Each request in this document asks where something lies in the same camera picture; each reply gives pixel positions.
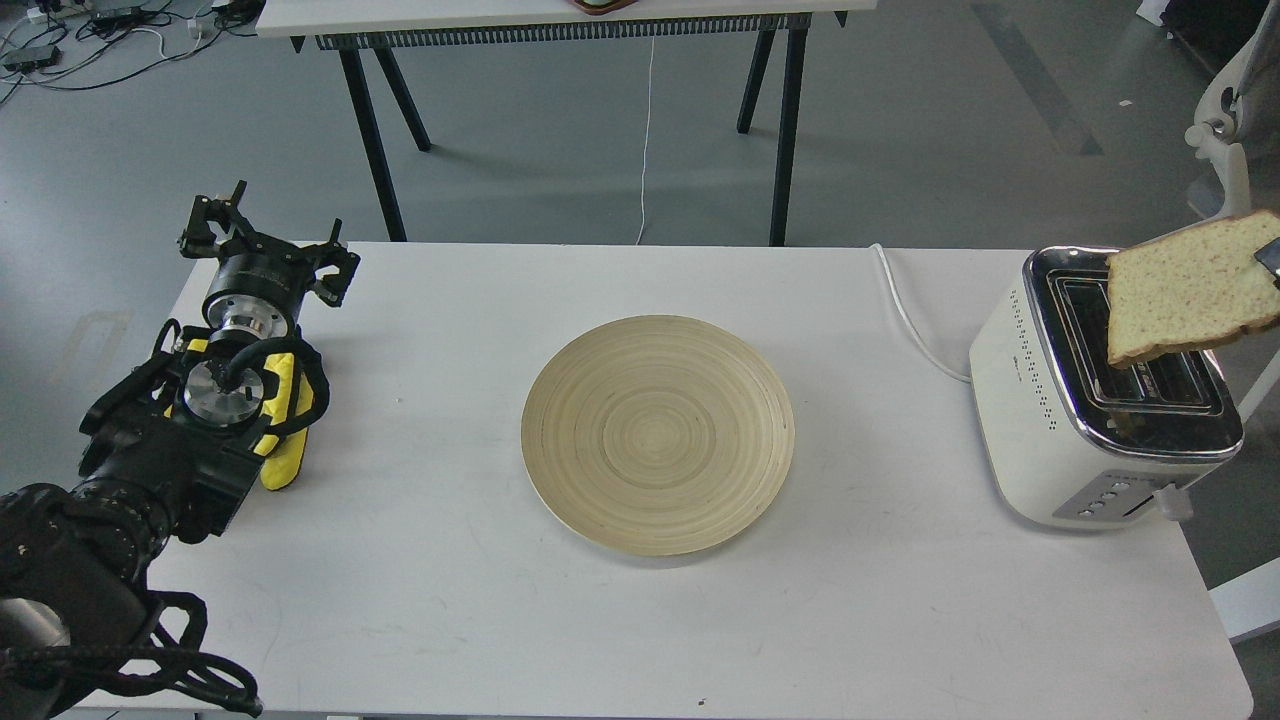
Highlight white office chair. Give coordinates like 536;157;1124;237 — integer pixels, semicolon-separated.
1133;0;1280;421

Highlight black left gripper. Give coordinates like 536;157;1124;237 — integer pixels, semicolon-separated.
178;181;361;337

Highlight cables and adapters on floor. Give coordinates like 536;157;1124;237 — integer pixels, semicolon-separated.
0;0;268;105

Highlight white hanging cable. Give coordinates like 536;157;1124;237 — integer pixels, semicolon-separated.
636;36;657;247

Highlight white chrome toaster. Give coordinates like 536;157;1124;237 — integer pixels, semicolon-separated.
969;246;1244;530

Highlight slice of bread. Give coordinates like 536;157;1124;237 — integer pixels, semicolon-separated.
1107;210;1279;369

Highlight white table with black legs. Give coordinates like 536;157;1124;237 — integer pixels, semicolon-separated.
255;1;876;247

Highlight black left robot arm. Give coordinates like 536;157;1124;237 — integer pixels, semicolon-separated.
1;182;360;719

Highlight round wooden plate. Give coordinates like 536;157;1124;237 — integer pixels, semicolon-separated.
520;315;796;557

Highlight brown object on far table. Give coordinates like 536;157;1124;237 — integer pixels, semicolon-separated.
570;0;635;15

